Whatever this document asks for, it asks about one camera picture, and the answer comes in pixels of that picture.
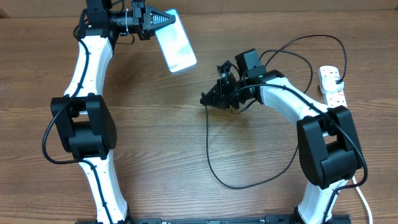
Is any blue smartphone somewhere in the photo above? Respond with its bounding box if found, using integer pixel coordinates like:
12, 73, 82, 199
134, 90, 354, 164
155, 9, 197, 73

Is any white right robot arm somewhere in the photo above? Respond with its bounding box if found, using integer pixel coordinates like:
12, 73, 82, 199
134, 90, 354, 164
200, 49, 368, 223

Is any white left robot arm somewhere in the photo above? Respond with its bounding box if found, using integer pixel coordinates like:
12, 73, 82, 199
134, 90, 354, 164
42, 0, 177, 223

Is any white power strip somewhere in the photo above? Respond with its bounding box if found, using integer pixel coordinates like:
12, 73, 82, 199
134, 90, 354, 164
318, 65, 347, 108

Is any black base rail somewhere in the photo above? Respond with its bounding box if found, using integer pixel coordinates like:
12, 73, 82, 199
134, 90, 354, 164
74, 213, 352, 224

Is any white power strip cord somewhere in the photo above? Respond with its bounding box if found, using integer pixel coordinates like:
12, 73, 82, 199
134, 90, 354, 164
351, 175, 374, 224

